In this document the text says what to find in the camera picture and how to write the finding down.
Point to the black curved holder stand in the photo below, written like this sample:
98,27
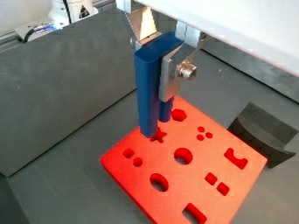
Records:
265,133

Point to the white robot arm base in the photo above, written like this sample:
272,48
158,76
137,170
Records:
66,12

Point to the blue square-circle peg object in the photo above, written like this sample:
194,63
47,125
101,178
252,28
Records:
153,109

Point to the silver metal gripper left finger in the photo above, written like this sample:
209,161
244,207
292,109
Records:
142,24

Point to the red shape-sorting insertion board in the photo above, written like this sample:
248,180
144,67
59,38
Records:
190,174

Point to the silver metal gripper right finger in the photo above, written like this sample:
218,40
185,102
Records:
177,65

